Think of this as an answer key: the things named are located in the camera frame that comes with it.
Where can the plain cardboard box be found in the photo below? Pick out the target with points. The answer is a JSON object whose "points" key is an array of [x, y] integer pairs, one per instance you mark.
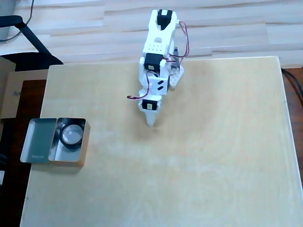
{"points": [[6, 66]]}

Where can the red and white servo wiring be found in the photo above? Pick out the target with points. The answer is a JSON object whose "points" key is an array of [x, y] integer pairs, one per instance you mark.
{"points": [[132, 97]]}

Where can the grey metal tin lid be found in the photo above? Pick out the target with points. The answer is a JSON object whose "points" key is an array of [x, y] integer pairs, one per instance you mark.
{"points": [[38, 142]]}

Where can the grey bin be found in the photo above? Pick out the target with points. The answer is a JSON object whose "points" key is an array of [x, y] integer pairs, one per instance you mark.
{"points": [[6, 14]]}

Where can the black tape roll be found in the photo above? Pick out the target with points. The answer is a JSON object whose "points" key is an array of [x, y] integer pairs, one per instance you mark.
{"points": [[68, 144]]}

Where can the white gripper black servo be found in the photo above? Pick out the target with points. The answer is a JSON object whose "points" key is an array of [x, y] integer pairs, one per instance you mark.
{"points": [[149, 106]]}

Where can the black bent tube frame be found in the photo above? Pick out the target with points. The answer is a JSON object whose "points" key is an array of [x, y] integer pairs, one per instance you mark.
{"points": [[35, 40]]}

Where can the cardboard box with print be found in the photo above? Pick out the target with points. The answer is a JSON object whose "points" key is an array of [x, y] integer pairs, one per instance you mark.
{"points": [[14, 104]]}

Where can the metal tray with orange sides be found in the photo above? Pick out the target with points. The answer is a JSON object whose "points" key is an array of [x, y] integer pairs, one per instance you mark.
{"points": [[66, 156]]}

